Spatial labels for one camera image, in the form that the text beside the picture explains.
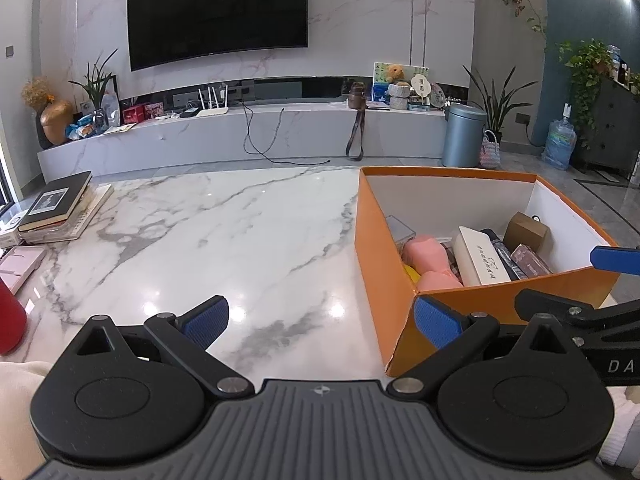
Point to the clear plastic box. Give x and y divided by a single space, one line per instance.
400 230

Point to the marble television console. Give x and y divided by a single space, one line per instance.
200 140

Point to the blue water jug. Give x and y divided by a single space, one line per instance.
559 142

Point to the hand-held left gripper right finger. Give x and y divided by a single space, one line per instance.
435 322

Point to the illustrated card box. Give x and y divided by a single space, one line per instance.
532 262

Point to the illustrated poster board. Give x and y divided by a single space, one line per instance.
380 80

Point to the red gift box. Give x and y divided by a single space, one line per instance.
133 114

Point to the long-leaf potted plant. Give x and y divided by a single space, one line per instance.
497 105

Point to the black can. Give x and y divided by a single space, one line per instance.
505 260

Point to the gold vase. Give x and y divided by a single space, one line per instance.
57 120

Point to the orange cardboard box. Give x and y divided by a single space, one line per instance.
380 285

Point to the leafy plant on cabinet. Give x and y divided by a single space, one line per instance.
585 65

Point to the white round container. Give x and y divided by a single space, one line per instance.
397 96

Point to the wall socket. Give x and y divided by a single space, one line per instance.
523 119

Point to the small brown cardboard box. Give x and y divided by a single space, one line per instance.
525 232

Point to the small black device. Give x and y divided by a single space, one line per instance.
189 112

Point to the decorative plate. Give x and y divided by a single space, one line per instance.
437 94

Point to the pink flat box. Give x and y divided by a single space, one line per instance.
20 265

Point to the dried yellow flowers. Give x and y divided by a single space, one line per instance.
36 92

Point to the cream clothing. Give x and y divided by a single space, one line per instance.
20 410

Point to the black book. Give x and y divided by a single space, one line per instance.
52 200

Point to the pink gift box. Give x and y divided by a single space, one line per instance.
154 110

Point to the dark cabinet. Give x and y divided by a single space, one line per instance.
610 130

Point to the wall-mounted television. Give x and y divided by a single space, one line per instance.
215 10

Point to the black photo frame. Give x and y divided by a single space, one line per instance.
113 85

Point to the blue snack bag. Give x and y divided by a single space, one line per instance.
82 130

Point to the white router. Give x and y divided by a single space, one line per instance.
212 111

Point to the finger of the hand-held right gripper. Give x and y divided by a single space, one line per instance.
540 302
615 259

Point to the silver trash can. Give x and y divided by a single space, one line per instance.
462 137

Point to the green plant in glass vase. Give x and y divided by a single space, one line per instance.
97 80

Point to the yellow tape measure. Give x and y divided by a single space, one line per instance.
411 275

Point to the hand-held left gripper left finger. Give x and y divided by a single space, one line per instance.
207 317

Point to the white flat box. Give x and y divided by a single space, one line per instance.
7 232

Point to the pink bottle with orange cap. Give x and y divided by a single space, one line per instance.
425 255

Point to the long white box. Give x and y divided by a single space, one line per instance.
480 260

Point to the white fan ornament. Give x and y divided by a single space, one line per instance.
421 84

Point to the white plastic bag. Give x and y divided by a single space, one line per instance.
111 110

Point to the loose papers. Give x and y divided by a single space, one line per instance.
120 128

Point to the teddy bear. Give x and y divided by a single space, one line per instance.
395 72

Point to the pink cup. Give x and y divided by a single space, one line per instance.
440 282

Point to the red mug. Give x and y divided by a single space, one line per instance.
10 320

